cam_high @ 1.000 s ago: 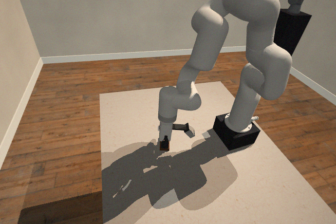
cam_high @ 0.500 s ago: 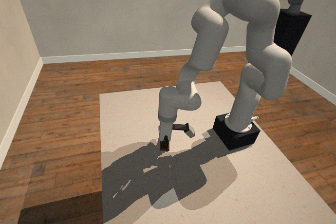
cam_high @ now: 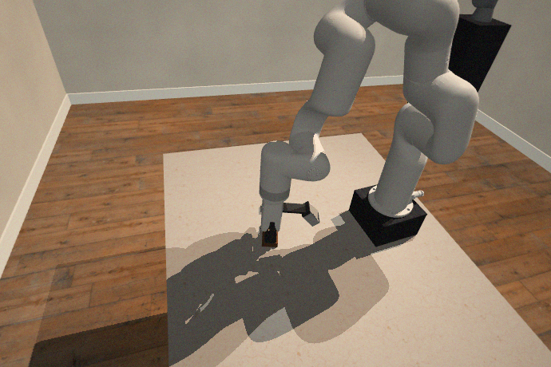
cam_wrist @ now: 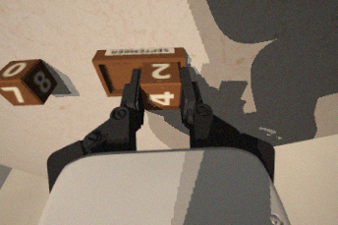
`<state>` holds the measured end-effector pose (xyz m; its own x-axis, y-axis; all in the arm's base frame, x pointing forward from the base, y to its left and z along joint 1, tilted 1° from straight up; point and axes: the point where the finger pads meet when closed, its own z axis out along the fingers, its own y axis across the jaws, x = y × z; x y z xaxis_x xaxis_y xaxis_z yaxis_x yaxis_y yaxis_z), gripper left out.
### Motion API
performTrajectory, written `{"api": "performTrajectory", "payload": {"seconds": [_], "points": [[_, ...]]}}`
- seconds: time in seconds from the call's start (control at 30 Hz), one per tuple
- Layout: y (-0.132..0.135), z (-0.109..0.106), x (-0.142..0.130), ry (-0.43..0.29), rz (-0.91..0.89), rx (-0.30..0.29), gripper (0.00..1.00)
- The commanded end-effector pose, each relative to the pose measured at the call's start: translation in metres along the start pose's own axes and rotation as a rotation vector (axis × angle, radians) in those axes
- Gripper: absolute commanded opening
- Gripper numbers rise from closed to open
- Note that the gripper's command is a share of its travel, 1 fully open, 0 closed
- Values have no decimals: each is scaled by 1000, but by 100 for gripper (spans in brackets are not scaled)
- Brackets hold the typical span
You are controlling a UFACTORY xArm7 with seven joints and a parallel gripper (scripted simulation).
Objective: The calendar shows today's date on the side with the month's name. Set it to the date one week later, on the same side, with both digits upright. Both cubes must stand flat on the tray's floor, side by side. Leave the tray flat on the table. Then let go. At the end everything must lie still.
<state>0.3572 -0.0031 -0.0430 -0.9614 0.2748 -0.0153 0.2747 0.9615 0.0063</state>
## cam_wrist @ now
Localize brown wooden tray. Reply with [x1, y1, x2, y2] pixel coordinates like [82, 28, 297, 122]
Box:
[93, 47, 186, 97]

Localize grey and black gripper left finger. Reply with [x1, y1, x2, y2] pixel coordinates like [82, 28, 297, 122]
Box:
[47, 69, 144, 193]

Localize dark brown cube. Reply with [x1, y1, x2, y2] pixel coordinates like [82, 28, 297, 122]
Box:
[0, 59, 57, 106]
[140, 62, 182, 110]

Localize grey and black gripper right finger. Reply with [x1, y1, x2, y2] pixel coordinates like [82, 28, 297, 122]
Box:
[180, 67, 275, 185]

